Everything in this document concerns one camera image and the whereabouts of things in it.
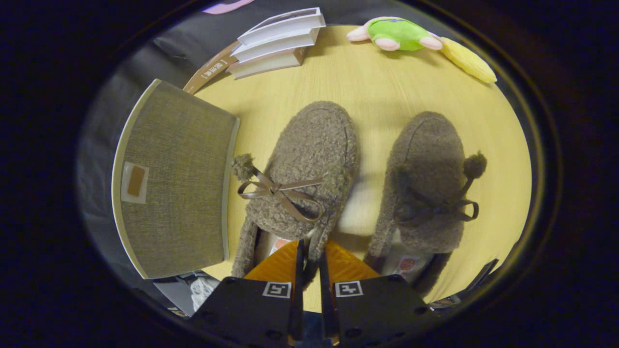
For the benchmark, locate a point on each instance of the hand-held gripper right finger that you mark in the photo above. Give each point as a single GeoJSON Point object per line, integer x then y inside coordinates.
{"type": "Point", "coordinates": [382, 307]}

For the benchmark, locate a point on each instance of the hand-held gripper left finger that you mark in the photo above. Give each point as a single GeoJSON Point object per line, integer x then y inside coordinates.
{"type": "Point", "coordinates": [251, 309]}

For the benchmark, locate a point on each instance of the grey fabric storage box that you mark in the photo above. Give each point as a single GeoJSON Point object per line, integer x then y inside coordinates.
{"type": "Point", "coordinates": [184, 183]}

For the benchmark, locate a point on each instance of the brown fuzzy shoe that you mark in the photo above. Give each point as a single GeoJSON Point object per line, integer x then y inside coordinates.
{"type": "Point", "coordinates": [309, 145]}
{"type": "Point", "coordinates": [428, 145]}

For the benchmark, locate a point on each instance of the white crumpled cloth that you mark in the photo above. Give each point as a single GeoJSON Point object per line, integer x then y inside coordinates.
{"type": "Point", "coordinates": [203, 292]}

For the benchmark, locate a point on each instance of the grey flat object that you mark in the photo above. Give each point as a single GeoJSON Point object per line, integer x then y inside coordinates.
{"type": "Point", "coordinates": [174, 295]}

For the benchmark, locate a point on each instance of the green and pink plush toy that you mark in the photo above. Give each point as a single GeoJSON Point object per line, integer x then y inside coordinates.
{"type": "Point", "coordinates": [399, 34]}

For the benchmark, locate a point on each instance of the white portrait cover book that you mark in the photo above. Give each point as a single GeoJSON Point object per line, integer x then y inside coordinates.
{"type": "Point", "coordinates": [285, 26]}

